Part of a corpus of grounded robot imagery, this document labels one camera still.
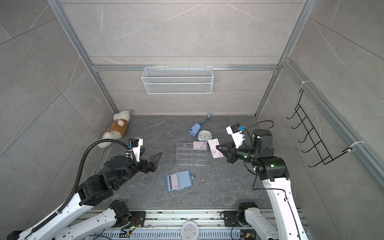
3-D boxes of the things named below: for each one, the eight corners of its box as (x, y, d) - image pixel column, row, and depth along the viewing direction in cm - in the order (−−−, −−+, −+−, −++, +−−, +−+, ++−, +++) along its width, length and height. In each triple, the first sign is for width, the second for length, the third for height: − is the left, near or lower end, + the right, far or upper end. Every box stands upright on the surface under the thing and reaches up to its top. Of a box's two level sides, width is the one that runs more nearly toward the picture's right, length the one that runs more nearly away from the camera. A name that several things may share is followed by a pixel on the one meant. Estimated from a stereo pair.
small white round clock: (197, 141, 106) (197, 139, 104) (197, 132, 112) (197, 129, 109) (212, 141, 106) (213, 139, 104) (211, 132, 112) (212, 129, 109)
